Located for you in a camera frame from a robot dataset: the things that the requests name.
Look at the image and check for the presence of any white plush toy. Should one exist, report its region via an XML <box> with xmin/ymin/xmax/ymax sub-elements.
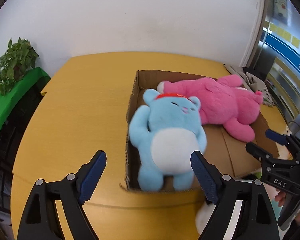
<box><xmin>195</xmin><ymin>203</ymin><xmax>215</xmax><ymax>234</ymax></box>

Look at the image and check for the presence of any blue plush bear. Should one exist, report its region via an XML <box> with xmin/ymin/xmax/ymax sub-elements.
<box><xmin>128</xmin><ymin>89</ymin><xmax>207</xmax><ymax>192</ymax></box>

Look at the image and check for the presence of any operator right hand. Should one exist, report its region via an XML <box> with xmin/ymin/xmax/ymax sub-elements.
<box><xmin>274</xmin><ymin>191</ymin><xmax>300</xmax><ymax>225</ymax></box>

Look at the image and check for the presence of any cardboard box tray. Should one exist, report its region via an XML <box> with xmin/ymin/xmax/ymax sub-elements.
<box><xmin>126</xmin><ymin>70</ymin><xmax>279</xmax><ymax>192</ymax></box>

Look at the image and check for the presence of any pink plush bear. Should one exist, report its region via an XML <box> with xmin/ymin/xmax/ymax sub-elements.
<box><xmin>157</xmin><ymin>75</ymin><xmax>263</xmax><ymax>142</ymax></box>

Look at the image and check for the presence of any grey tote bag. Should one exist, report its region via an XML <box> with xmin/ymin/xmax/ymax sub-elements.
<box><xmin>223</xmin><ymin>64</ymin><xmax>275</xmax><ymax>107</ymax></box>

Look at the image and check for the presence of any green table cloth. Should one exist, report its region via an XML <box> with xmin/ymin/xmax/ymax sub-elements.
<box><xmin>0</xmin><ymin>67</ymin><xmax>51</xmax><ymax>130</ymax></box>

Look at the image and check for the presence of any green potted plant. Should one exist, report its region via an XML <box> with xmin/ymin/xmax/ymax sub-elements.
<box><xmin>0</xmin><ymin>38</ymin><xmax>39</xmax><ymax>95</ymax></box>

